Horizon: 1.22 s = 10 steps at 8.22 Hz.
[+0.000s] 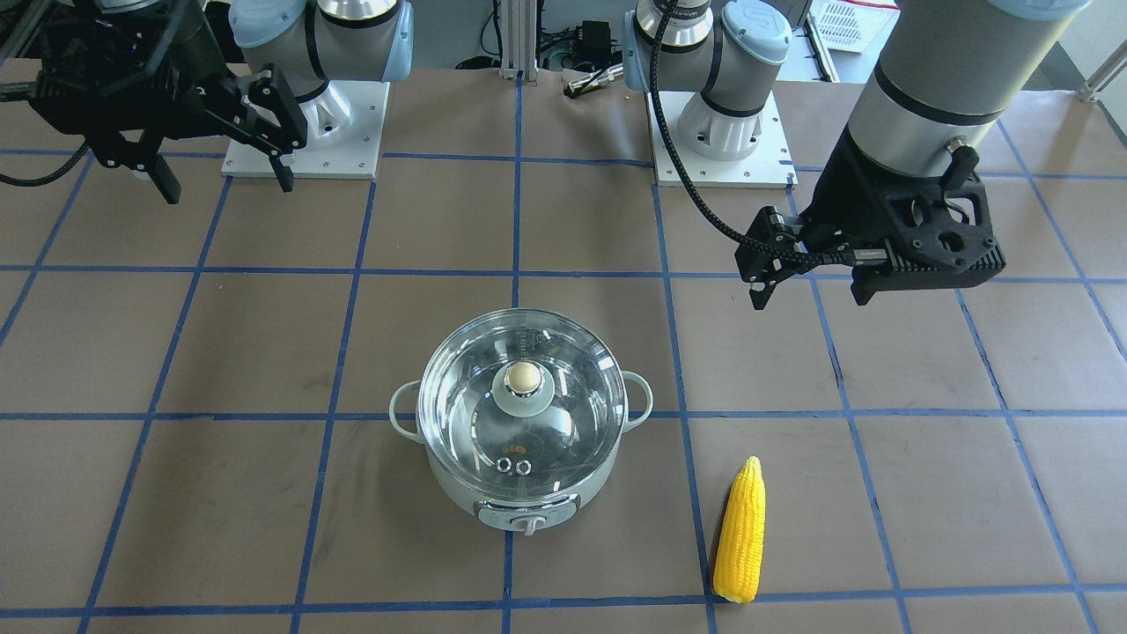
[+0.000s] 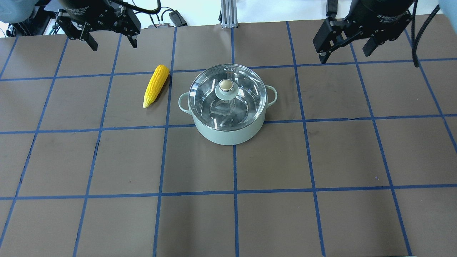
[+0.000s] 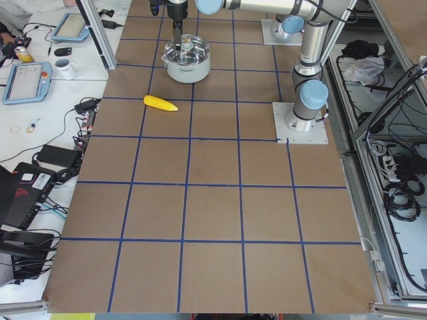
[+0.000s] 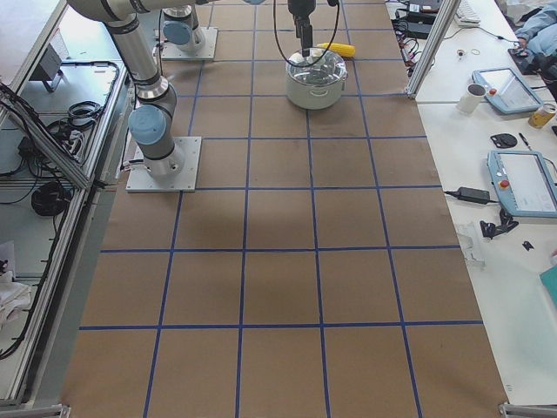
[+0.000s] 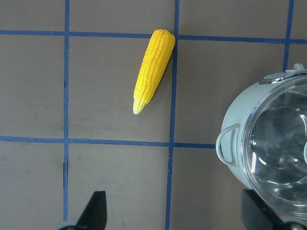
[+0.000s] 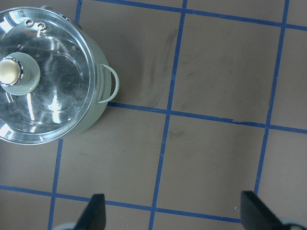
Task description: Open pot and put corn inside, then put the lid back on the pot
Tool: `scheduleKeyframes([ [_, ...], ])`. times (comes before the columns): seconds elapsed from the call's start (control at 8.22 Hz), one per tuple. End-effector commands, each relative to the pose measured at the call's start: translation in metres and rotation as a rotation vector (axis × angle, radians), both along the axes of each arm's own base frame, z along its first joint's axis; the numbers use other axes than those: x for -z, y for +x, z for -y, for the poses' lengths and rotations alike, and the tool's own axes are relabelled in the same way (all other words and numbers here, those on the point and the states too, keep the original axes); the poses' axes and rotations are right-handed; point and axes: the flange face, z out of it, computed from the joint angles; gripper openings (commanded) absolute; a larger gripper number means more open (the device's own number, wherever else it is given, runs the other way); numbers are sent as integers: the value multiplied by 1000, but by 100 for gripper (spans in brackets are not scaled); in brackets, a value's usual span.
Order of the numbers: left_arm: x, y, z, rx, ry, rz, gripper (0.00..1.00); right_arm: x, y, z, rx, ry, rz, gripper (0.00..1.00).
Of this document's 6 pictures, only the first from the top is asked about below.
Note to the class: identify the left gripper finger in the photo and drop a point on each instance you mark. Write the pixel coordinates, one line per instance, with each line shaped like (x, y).
(776, 233)
(764, 272)

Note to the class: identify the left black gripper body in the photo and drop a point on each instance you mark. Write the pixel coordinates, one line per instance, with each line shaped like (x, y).
(838, 204)

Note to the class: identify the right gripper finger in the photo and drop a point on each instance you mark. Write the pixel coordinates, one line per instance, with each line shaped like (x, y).
(146, 158)
(260, 111)

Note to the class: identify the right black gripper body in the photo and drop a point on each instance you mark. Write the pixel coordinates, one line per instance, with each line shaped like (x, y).
(189, 55)

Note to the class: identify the glass pot lid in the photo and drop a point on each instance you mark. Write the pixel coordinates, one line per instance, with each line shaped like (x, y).
(523, 398)

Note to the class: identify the yellow corn cob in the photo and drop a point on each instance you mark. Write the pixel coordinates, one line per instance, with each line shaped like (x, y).
(738, 564)

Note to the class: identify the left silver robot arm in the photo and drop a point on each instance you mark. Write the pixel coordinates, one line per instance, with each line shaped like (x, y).
(948, 69)

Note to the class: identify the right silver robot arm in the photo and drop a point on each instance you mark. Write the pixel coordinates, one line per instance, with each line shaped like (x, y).
(298, 87)

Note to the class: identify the pale green electric pot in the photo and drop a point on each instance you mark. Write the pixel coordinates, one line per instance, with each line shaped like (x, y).
(528, 493)

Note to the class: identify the white plastic basket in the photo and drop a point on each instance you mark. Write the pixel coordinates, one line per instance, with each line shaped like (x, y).
(853, 26)

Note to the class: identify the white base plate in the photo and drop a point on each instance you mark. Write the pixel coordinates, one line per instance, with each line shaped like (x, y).
(345, 121)
(722, 151)

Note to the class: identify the aluminium frame post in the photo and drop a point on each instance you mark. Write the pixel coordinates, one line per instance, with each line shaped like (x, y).
(519, 40)

